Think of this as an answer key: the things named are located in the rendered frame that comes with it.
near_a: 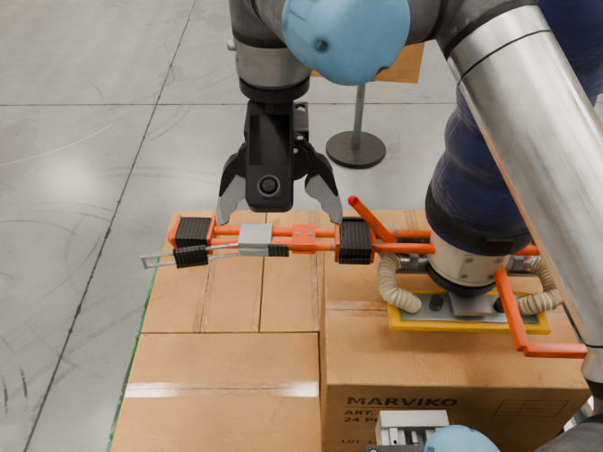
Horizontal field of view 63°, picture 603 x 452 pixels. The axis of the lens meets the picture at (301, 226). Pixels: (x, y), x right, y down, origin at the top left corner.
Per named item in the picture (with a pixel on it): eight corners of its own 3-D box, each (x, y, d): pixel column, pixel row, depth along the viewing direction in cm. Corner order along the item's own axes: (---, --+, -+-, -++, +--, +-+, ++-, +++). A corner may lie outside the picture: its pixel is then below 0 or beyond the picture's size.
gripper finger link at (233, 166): (243, 199, 59) (284, 152, 55) (242, 209, 58) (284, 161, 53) (209, 181, 58) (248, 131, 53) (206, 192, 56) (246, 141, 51)
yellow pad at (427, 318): (535, 298, 112) (543, 283, 108) (549, 335, 105) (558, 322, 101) (385, 293, 113) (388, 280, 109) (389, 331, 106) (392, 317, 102)
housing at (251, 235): (273, 236, 112) (272, 221, 109) (271, 258, 107) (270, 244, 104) (242, 235, 112) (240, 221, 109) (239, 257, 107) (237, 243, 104)
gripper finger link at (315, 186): (356, 188, 64) (316, 141, 59) (360, 220, 60) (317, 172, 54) (336, 199, 65) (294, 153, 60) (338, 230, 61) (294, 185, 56)
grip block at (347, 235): (371, 233, 112) (373, 215, 108) (373, 266, 105) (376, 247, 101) (334, 232, 113) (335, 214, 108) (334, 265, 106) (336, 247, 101)
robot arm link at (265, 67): (314, 48, 43) (221, 48, 43) (313, 95, 46) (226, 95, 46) (312, 13, 48) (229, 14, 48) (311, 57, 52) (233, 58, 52)
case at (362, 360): (499, 332, 164) (540, 252, 136) (537, 456, 136) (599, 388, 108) (319, 329, 165) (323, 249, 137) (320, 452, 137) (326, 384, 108)
